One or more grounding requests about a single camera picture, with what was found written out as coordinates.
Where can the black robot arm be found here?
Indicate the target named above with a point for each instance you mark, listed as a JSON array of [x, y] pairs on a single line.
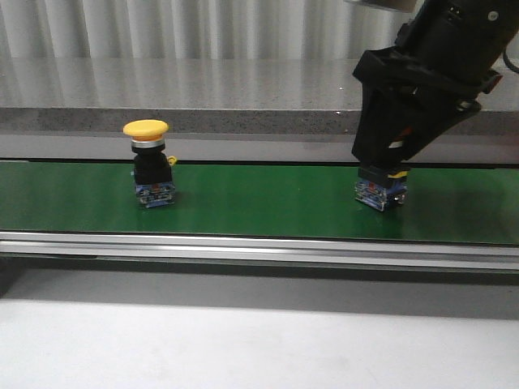
[[459, 39]]

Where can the white pleated curtain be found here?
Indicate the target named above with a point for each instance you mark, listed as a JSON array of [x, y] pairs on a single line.
[[293, 30]]

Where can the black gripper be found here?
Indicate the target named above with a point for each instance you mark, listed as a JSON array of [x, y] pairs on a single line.
[[406, 106]]

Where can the grey stone counter slab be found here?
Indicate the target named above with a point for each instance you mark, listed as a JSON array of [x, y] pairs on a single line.
[[258, 97]]

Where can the green conveyor belt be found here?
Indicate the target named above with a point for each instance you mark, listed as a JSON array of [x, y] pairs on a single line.
[[443, 205]]

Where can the white conveyor rear rail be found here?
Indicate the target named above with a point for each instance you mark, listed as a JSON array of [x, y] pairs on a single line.
[[448, 149]]

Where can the push button with yellow tab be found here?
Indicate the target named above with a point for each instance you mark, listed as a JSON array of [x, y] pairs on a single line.
[[381, 189]]

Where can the aluminium conveyor front rail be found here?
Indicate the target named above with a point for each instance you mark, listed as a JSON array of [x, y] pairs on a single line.
[[260, 251]]

